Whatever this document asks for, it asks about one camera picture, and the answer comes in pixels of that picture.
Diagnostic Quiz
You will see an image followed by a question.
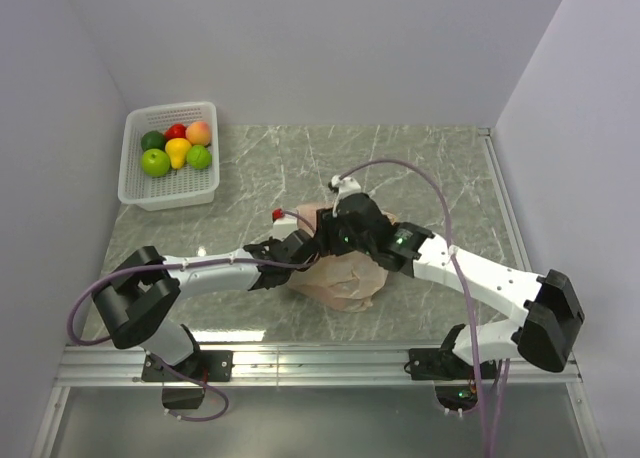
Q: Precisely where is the light green round fruit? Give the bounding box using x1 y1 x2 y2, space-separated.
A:
186 145 212 170

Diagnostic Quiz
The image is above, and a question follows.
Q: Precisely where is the red fruit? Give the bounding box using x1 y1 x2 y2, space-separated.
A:
164 123 187 140

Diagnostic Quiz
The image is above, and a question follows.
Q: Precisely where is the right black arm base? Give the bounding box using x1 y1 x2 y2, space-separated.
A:
404 348 478 414

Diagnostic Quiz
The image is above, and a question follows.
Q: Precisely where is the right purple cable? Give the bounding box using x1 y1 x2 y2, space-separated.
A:
337 158 511 458

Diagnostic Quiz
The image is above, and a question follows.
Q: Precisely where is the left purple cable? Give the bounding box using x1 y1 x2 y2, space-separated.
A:
67 208 321 423

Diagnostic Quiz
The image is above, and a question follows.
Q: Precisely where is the peach fruit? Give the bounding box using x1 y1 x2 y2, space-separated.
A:
185 121 212 147

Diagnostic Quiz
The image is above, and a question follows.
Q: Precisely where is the translucent orange plastic bag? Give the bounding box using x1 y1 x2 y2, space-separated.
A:
287 202 399 313

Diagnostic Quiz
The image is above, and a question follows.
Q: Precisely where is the green apple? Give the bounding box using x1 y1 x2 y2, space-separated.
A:
140 148 171 178

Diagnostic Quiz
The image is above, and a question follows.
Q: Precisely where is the dark green fruit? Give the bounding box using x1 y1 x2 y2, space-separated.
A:
140 130 166 152

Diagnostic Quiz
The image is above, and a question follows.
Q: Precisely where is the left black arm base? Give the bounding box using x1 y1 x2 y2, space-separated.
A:
141 350 233 421

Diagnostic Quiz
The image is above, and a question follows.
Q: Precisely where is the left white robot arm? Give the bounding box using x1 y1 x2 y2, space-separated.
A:
91 230 318 380

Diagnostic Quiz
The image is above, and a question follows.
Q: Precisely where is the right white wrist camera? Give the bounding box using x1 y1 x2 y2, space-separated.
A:
328 175 362 217

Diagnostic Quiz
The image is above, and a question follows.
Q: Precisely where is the white perforated plastic basket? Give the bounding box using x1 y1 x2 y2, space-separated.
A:
117 101 220 211

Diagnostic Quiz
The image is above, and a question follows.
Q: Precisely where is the yellow pear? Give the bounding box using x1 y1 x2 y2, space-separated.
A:
165 138 192 170

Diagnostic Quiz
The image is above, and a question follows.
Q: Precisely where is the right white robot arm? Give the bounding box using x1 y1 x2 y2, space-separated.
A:
316 193 585 378

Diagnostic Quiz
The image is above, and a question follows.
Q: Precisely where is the purple cable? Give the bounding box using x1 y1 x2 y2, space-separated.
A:
67 208 321 423
337 158 511 458

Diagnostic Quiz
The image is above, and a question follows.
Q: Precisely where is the aluminium mounting rail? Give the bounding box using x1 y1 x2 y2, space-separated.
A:
32 342 589 457

